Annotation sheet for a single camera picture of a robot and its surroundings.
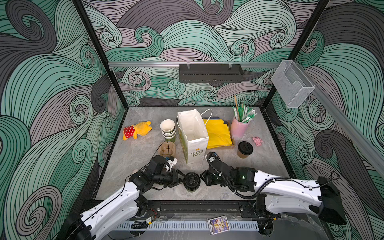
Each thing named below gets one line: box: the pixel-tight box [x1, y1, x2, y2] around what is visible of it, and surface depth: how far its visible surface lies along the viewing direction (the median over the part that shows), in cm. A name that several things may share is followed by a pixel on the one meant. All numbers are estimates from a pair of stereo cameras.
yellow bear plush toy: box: [122, 120, 153, 141], surface depth 100 cm
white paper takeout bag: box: [176, 109, 213, 165], surface depth 83 cm
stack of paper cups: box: [160, 119, 176, 143], surface depth 89 cm
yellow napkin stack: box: [203, 119, 233, 149], surface depth 101 cm
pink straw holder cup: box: [231, 117, 251, 139], surface depth 101 cm
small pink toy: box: [252, 136, 263, 147], surface depth 98 cm
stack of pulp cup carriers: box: [158, 141, 176, 158], surface depth 91 cm
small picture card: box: [207, 215, 230, 235], surface depth 69 cm
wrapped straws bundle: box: [232, 95, 257, 124], surface depth 94 cm
